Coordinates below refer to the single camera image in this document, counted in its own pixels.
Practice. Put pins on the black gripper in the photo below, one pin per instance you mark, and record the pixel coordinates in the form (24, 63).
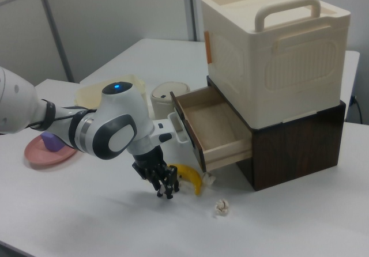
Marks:
(150, 162)

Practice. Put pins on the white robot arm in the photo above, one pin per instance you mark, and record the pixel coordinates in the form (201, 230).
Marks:
(115, 130)

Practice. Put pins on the yellow toy banana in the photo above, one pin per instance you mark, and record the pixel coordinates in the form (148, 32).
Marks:
(191, 176)

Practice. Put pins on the dark wood drawer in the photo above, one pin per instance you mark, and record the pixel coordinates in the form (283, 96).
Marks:
(219, 127)

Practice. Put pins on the dark wood drawer cabinet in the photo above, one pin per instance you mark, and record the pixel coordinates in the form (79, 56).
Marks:
(297, 159)

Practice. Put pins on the crumpled white paper ball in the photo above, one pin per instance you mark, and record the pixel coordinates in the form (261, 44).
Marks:
(222, 207)
(208, 179)

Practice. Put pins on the small cream trash can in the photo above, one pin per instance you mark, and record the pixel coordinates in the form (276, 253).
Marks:
(165, 98)

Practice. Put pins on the cream open plastic bin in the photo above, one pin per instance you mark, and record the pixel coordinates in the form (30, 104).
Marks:
(89, 94)

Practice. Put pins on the purple cube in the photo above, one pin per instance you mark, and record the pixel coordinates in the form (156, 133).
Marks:
(52, 143)

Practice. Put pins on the pink plate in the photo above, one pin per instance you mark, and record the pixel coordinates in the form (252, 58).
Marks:
(43, 157)

